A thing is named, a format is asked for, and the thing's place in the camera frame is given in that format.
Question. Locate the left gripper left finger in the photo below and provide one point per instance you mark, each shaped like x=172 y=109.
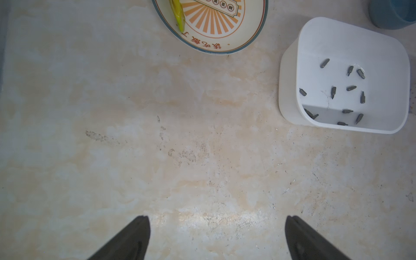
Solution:
x=129 y=244

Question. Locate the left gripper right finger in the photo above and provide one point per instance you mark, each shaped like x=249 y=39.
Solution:
x=305 y=243

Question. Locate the white storage box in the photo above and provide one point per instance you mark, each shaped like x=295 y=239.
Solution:
x=386 y=67

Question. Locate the patterned plate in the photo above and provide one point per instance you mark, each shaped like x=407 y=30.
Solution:
x=216 y=27

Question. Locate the yellow bananas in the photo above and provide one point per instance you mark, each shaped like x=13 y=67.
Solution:
x=179 y=15

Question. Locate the blue bowl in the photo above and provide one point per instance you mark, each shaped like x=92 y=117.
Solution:
x=392 y=14

